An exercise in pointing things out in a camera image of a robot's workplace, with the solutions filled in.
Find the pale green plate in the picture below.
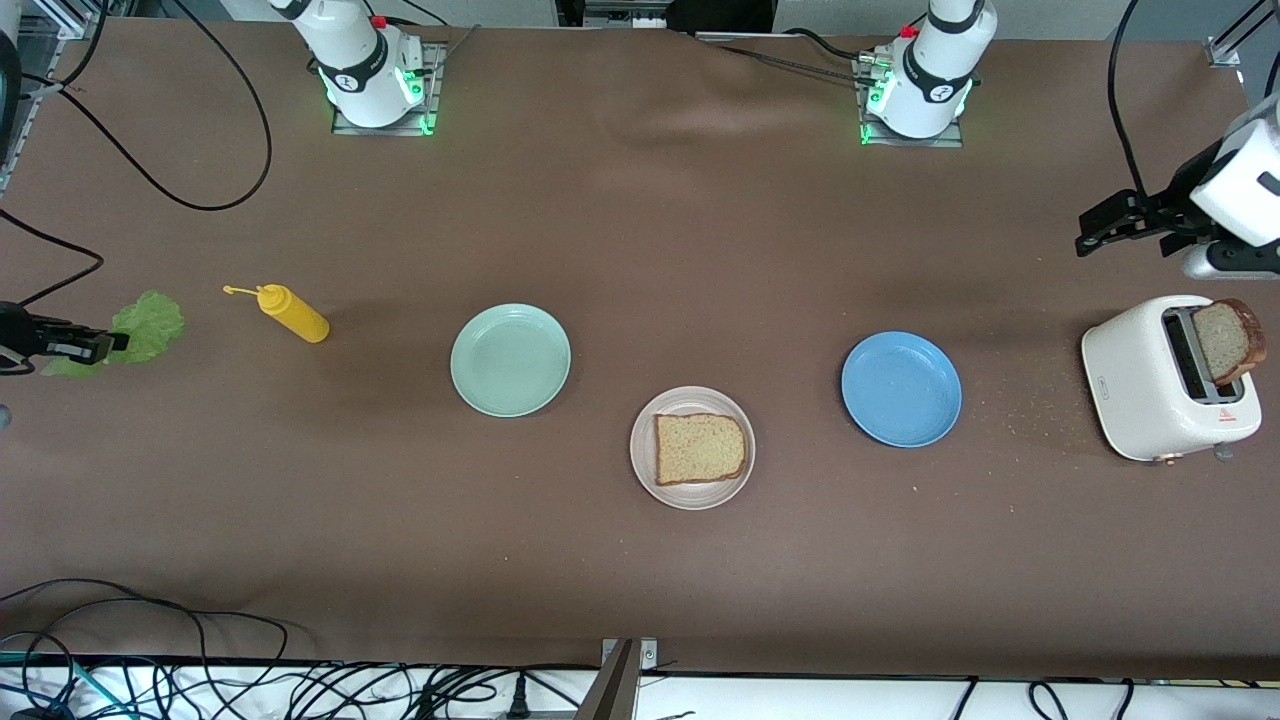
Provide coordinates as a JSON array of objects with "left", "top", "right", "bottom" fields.
[{"left": 450, "top": 303, "right": 572, "bottom": 418}]

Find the grey metal bracket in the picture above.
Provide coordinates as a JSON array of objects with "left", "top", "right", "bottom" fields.
[{"left": 578, "top": 638, "right": 659, "bottom": 720}]

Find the white toaster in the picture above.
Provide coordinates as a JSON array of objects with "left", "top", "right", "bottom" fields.
[{"left": 1081, "top": 295, "right": 1263, "bottom": 466}]

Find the brown bread slice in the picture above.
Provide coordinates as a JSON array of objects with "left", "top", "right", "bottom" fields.
[
  {"left": 1192, "top": 298, "right": 1268, "bottom": 387},
  {"left": 654, "top": 413, "right": 749, "bottom": 487}
]

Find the grey metal arm base plate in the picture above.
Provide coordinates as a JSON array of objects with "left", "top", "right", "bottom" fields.
[
  {"left": 332, "top": 40, "right": 447, "bottom": 137},
  {"left": 852, "top": 55, "right": 966, "bottom": 149}
]

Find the green lettuce leaf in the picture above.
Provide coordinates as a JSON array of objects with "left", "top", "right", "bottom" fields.
[{"left": 40, "top": 290, "right": 187, "bottom": 379}]

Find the yellow mustard squeeze bottle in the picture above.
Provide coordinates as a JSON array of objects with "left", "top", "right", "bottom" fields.
[{"left": 223, "top": 284, "right": 331, "bottom": 344}]

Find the teal cable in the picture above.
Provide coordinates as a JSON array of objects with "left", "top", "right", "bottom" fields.
[{"left": 0, "top": 652, "right": 136, "bottom": 720}]

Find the aluminium frame profile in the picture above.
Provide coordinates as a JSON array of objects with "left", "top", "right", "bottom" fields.
[
  {"left": 0, "top": 0, "right": 101, "bottom": 191},
  {"left": 1205, "top": 0, "right": 1280, "bottom": 71}
]

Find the blue plate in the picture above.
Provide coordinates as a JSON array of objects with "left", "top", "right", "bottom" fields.
[{"left": 841, "top": 331, "right": 963, "bottom": 448}]

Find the black equipment box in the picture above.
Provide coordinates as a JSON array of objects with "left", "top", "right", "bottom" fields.
[{"left": 556, "top": 0, "right": 777, "bottom": 35}]

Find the beige plate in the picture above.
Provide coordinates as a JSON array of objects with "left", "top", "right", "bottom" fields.
[{"left": 630, "top": 386, "right": 757, "bottom": 511}]

